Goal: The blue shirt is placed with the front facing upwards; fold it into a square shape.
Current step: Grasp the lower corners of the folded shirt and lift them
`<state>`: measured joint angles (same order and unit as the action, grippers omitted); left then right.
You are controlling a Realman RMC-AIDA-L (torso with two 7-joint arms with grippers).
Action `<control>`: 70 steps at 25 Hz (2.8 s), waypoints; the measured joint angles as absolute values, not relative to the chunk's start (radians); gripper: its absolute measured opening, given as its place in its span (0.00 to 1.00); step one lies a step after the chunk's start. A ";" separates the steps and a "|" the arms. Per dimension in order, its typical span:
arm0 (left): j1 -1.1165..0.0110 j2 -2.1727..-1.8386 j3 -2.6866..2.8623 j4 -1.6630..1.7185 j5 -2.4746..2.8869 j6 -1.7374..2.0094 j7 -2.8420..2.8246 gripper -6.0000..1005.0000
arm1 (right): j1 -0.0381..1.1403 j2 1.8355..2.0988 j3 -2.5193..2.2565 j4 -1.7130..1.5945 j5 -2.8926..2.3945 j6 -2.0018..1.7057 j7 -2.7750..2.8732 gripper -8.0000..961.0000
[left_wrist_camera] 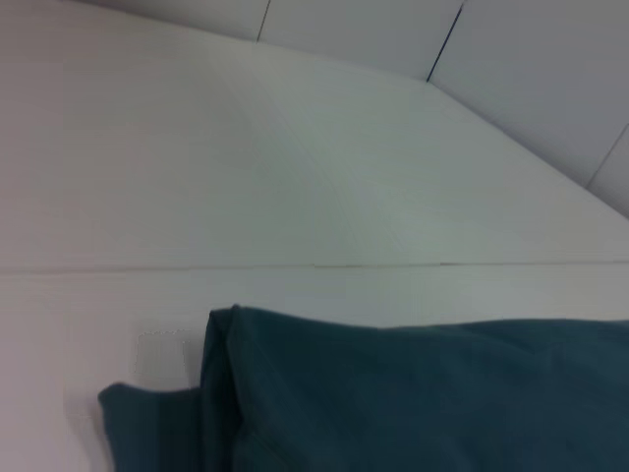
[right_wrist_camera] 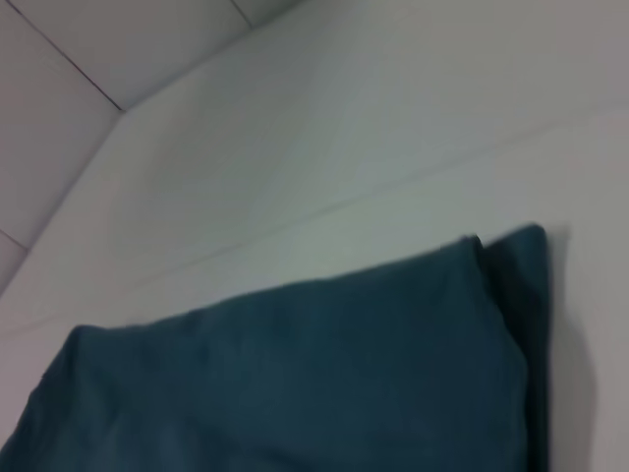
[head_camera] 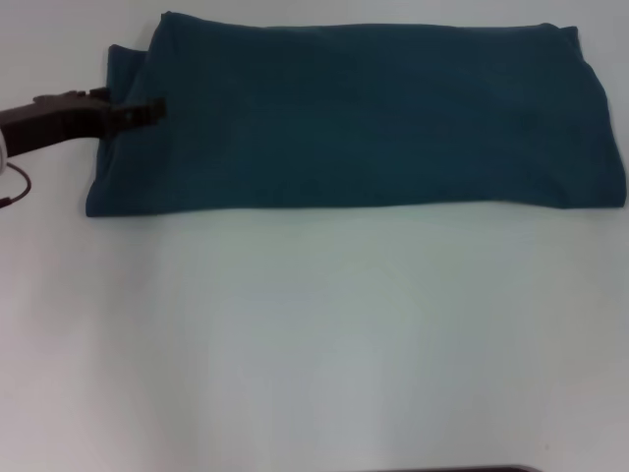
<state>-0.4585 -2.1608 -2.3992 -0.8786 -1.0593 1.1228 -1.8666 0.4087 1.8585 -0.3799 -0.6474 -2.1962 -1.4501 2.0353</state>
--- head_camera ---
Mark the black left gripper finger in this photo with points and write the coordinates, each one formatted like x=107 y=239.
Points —
x=140 y=114
x=98 y=92

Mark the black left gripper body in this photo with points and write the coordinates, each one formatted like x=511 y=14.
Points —
x=49 y=123

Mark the teal t-shirt with white print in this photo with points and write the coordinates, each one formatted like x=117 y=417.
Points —
x=344 y=123

